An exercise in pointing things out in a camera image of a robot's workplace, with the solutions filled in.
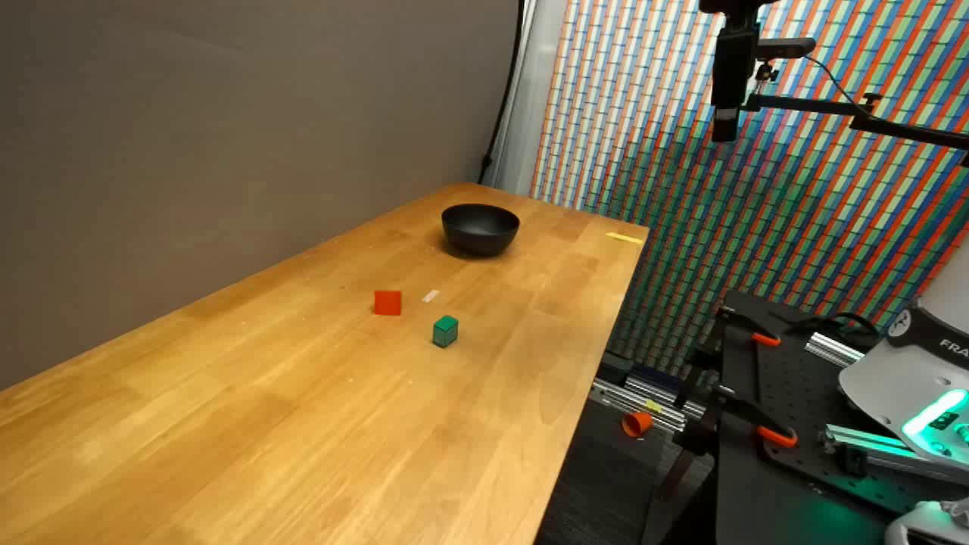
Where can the multicolour patterned backdrop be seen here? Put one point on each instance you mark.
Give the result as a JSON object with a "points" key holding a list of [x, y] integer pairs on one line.
{"points": [[808, 230]]}

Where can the red block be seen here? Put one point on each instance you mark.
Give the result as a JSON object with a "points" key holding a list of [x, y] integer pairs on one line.
{"points": [[386, 300]]}

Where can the orange round clamp knob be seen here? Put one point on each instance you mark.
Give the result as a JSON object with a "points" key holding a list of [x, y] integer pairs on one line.
{"points": [[638, 421]]}

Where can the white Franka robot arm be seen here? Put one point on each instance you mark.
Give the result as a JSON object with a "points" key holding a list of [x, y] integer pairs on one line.
{"points": [[910, 380]]}

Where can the green block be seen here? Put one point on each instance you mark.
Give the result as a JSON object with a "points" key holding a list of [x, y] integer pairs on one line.
{"points": [[447, 331]]}

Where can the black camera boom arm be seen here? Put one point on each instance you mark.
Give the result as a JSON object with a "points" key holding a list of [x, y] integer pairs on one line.
{"points": [[889, 125]]}

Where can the small white tape mark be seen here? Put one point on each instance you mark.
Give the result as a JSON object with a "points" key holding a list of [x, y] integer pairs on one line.
{"points": [[431, 294]]}

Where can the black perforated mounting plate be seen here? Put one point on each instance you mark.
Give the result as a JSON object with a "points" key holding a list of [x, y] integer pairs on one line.
{"points": [[799, 395]]}

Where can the yellow tape strip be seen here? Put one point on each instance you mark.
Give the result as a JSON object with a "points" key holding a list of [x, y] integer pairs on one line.
{"points": [[625, 238]]}

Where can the black bowl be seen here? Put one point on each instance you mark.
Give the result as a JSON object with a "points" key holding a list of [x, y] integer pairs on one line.
{"points": [[481, 227]]}

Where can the aluminium profile rail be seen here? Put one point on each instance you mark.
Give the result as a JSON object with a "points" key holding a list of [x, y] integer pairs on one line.
{"points": [[838, 348], [866, 442]]}

